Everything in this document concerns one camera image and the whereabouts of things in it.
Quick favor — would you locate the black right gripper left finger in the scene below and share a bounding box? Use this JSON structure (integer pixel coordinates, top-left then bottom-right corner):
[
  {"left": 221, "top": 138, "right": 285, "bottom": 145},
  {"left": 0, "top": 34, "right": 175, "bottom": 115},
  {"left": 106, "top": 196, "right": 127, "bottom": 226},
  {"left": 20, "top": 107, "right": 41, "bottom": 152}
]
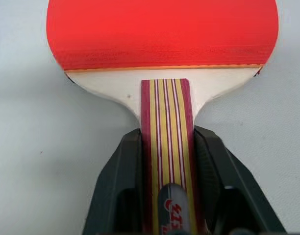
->
[{"left": 84, "top": 129, "right": 151, "bottom": 235}]

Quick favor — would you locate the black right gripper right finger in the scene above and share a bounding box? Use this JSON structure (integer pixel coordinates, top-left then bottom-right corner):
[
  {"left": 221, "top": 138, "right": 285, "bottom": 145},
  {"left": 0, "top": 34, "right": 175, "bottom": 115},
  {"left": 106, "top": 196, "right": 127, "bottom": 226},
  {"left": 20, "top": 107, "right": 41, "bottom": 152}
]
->
[{"left": 193, "top": 127, "right": 288, "bottom": 235}]

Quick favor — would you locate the red table tennis paddle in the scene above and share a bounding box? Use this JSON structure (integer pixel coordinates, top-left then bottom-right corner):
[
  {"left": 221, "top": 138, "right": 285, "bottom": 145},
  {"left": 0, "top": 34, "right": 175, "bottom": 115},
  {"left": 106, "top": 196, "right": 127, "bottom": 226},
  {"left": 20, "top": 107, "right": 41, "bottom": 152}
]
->
[{"left": 47, "top": 0, "right": 280, "bottom": 235}]

